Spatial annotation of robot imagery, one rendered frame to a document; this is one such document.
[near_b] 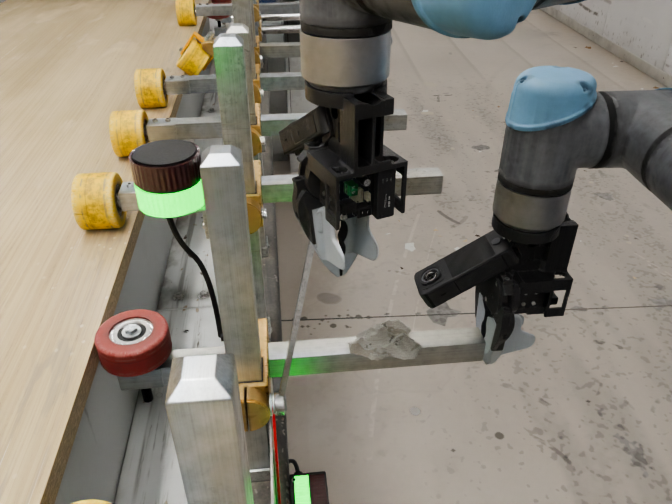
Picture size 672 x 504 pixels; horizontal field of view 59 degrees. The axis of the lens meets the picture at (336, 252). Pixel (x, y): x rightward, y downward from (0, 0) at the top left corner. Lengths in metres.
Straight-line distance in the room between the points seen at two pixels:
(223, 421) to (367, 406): 1.49
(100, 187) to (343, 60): 0.48
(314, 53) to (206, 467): 0.31
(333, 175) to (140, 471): 0.58
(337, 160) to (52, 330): 0.40
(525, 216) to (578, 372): 1.45
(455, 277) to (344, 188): 0.19
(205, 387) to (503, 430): 1.53
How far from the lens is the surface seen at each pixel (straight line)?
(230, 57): 0.75
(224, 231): 0.55
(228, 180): 0.53
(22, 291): 0.83
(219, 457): 0.36
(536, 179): 0.61
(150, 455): 0.96
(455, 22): 0.40
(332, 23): 0.48
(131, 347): 0.69
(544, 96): 0.58
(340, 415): 1.79
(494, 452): 1.76
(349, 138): 0.50
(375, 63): 0.50
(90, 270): 0.84
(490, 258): 0.66
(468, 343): 0.74
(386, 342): 0.72
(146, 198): 0.53
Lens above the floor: 1.35
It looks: 34 degrees down
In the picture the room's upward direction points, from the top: straight up
